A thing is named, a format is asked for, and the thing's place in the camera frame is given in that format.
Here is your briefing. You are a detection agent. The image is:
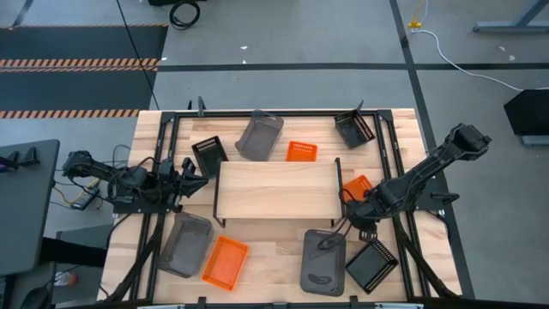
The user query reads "dark grey desk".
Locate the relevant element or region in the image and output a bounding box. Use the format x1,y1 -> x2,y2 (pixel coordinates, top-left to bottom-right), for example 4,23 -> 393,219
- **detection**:
0,138 -> 61,276

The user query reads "translucent grey plastic bin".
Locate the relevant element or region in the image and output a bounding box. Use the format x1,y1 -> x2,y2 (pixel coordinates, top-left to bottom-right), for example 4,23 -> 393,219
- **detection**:
299,228 -> 347,298
156,210 -> 214,279
234,109 -> 285,163

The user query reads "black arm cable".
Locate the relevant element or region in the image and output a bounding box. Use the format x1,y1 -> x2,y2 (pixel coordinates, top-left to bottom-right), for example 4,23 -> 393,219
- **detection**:
109,143 -> 162,205
316,188 -> 358,252

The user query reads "black slotted plastic basket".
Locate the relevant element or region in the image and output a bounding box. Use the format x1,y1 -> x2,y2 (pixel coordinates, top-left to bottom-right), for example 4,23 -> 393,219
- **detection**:
344,239 -> 400,295
334,107 -> 377,150
190,135 -> 230,179

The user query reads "orange slotted plastic basket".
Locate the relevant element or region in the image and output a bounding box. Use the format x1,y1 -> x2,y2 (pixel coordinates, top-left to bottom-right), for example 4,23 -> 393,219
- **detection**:
341,174 -> 373,203
201,234 -> 250,293
285,140 -> 319,163

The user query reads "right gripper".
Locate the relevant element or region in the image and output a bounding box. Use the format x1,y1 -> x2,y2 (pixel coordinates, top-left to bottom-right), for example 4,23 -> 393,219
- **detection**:
336,197 -> 383,243

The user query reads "grey metal table leg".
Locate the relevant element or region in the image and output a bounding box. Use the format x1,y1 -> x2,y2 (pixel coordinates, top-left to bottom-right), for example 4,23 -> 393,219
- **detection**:
472,0 -> 549,34

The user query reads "black box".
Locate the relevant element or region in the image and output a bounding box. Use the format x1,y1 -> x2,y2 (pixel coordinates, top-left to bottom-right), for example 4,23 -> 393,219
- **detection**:
503,88 -> 549,137

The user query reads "white floor cable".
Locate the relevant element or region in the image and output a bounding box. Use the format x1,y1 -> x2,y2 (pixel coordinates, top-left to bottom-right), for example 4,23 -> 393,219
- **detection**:
413,27 -> 525,93

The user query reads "black floor equipment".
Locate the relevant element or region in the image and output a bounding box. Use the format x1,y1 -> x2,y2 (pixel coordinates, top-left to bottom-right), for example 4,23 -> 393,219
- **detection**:
148,0 -> 207,6

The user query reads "grey metal base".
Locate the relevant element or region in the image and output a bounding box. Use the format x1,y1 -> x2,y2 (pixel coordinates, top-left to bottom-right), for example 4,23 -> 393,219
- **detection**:
520,134 -> 549,148

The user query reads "coiled black cable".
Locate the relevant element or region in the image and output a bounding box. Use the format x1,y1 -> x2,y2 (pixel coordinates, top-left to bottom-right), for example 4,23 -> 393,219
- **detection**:
168,0 -> 202,31

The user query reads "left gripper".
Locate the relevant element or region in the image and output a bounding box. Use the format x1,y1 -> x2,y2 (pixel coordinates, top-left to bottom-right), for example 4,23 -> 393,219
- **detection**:
154,156 -> 210,211

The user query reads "black power adapter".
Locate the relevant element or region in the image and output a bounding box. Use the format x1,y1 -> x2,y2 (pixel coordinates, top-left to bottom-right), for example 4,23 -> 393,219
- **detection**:
70,187 -> 100,211

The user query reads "wooden shelf with black legs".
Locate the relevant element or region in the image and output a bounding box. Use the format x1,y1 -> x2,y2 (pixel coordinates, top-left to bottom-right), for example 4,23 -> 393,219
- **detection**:
213,157 -> 346,228

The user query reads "black metal table frame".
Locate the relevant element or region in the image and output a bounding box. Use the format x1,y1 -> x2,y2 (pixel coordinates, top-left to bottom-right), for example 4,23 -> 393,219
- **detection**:
102,107 -> 464,306

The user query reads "yellow cable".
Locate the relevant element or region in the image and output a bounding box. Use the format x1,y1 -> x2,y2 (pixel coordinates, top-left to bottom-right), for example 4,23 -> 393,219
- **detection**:
53,178 -> 100,206

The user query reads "black hazard-striped floor mat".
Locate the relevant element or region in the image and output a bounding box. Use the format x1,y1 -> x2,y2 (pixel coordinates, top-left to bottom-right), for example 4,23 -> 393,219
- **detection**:
0,23 -> 169,120

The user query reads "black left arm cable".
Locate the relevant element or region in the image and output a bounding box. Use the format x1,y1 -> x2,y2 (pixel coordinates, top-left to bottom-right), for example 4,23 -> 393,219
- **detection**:
109,143 -> 162,205

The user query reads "dark grey low cabinet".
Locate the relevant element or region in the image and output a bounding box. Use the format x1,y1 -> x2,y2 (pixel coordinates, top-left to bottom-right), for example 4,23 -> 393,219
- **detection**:
40,222 -> 115,270

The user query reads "clear bottle with orange cap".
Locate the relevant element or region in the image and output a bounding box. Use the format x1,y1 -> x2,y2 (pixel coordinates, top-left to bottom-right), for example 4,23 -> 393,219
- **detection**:
53,270 -> 80,288

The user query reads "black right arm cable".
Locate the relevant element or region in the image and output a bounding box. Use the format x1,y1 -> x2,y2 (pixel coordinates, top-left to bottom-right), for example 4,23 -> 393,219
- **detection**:
316,188 -> 358,252

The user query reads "thin taut black cable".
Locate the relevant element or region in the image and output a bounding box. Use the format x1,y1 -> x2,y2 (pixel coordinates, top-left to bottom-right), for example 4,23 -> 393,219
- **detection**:
114,0 -> 160,111

